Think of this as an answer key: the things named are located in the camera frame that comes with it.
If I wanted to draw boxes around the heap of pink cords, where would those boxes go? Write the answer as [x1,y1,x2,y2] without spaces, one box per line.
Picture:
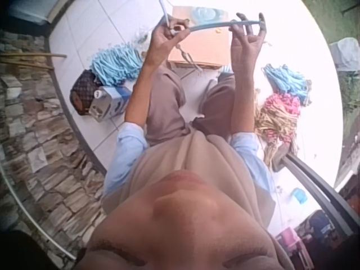
[263,92,302,122]

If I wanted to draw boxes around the heap of light blue cords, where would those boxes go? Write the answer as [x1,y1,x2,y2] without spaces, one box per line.
[89,41,145,86]
[262,64,313,107]

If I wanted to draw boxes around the light blue plastic bag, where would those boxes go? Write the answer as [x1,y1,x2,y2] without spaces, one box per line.
[193,6,226,23]

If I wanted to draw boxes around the person's right hand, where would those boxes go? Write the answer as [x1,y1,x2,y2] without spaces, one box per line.
[228,12,267,66]

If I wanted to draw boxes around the person's legs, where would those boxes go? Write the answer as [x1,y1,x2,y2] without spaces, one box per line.
[142,66,237,147]

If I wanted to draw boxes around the blue and white carton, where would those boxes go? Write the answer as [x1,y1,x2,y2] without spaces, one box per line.
[89,85,132,123]

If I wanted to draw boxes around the heap of beige cords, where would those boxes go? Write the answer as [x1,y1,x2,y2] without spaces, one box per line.
[253,89,299,171]

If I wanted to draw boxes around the bundle of wooden sticks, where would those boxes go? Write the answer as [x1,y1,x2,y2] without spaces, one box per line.
[0,51,68,71]

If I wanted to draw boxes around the brown checkered bag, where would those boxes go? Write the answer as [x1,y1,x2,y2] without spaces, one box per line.
[69,69,100,116]

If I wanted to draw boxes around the black metal frame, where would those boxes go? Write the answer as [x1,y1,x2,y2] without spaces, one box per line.
[273,152,354,237]

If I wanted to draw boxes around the white plastic bag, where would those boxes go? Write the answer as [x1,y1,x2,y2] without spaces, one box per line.
[328,37,358,71]

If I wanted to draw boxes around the tan cardboard box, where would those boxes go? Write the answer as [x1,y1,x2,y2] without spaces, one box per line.
[167,5,235,70]

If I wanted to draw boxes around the small blue plastic container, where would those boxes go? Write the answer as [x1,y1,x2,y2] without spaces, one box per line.
[290,186,308,204]

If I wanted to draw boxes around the dark blue bag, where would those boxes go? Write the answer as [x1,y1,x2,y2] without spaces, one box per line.
[308,210,340,241]

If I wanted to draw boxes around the beige knotted string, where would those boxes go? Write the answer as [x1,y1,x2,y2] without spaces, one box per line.
[175,42,204,75]

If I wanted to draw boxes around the person's left hand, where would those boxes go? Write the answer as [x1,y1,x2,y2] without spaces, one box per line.
[151,16,192,59]

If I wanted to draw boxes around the pink plastic stool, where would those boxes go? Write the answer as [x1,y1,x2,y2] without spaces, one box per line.
[276,227,309,267]

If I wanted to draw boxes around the light blue cord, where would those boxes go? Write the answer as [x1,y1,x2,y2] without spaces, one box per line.
[159,0,266,36]

